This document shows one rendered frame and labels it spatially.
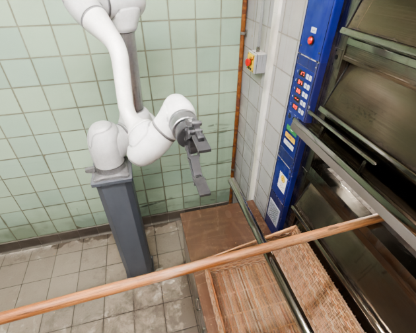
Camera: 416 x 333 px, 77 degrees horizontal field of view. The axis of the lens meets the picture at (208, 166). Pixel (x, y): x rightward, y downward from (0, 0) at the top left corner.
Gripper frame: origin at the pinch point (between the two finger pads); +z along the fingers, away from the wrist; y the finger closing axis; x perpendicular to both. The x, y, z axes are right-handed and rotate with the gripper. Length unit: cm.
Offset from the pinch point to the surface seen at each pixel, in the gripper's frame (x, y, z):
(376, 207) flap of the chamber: -40.1, 7.8, 15.6
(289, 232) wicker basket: -50, 67, -22
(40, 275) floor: 107, 148, -91
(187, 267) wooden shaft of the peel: 6.9, 27.9, 6.7
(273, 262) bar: -18.4, 31.0, 10.2
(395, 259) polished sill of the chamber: -55, 31, 19
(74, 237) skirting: 85, 147, -119
